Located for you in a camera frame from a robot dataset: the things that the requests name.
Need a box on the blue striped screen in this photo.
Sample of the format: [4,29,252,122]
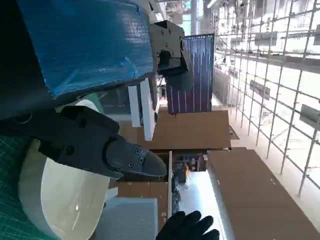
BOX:
[165,33,216,115]

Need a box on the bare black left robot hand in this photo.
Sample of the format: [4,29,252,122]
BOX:
[0,0,195,180]

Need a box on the white square plate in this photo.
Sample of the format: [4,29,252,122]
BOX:
[17,93,120,240]

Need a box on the brown desk panel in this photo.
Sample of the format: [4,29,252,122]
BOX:
[136,109,232,151]
[206,147,320,240]

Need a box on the green cutting mat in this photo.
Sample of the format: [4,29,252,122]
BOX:
[0,91,105,240]

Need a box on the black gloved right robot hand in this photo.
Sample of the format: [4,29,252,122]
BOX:
[156,210,221,240]

